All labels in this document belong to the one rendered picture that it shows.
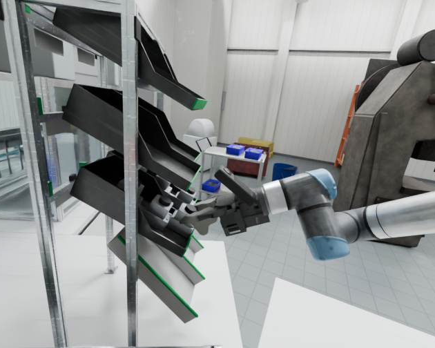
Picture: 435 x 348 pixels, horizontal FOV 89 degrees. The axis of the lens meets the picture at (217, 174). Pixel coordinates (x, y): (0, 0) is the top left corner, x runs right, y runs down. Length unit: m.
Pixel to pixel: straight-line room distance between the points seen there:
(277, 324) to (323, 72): 7.78
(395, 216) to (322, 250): 0.16
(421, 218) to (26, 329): 1.01
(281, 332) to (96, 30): 0.91
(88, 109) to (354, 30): 8.24
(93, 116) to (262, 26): 8.45
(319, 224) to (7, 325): 0.89
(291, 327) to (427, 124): 2.92
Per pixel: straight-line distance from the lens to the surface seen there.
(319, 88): 8.18
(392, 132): 3.28
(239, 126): 8.56
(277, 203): 0.52
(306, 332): 0.92
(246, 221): 0.56
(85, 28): 0.51
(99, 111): 0.49
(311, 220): 0.52
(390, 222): 0.58
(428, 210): 0.56
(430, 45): 3.47
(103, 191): 0.53
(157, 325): 0.85
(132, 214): 0.48
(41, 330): 0.92
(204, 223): 0.55
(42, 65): 1.49
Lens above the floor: 1.52
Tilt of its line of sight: 17 degrees down
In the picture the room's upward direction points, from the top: 6 degrees clockwise
